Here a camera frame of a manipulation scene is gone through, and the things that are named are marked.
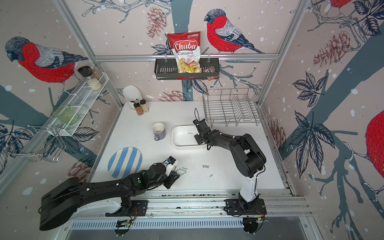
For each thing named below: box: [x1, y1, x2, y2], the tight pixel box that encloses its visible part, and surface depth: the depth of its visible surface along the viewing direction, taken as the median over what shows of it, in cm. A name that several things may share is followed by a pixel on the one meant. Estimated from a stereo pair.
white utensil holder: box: [122, 85, 143, 110], surface depth 113 cm
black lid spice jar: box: [77, 65, 106, 91], surface depth 85 cm
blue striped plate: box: [107, 146, 143, 179], surface depth 92 cm
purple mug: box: [152, 122, 166, 142], surface depth 97 cm
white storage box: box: [171, 124, 208, 149], surface depth 103 cm
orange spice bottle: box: [133, 102, 144, 116], surface depth 113 cm
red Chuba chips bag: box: [167, 31, 202, 73], surface depth 83 cm
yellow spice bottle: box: [139, 99, 150, 113], surface depth 113 cm
